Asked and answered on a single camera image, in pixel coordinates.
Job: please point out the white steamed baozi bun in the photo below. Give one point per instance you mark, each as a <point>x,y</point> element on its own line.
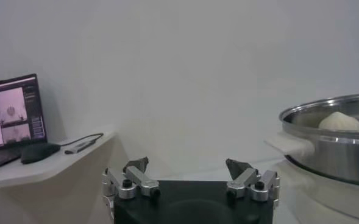
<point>339,123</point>

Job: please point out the cream electric cooking pot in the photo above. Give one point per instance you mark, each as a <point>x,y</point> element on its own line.
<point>319,198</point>

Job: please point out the black computer mouse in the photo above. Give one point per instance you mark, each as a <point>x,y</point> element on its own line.
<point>39,152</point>

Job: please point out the grey usb hub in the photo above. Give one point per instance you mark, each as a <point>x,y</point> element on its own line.
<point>80,147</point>

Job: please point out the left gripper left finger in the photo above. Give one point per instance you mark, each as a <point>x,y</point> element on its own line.
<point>136,182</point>

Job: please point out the black open laptop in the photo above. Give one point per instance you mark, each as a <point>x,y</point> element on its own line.
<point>11,115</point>

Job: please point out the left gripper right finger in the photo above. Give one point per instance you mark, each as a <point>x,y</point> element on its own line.
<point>246,182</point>

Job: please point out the white side table with mouse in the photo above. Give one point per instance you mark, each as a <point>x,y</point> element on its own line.
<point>45,170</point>

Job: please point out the perforated steel steamer basket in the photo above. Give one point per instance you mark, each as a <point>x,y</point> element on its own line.
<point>334,158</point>

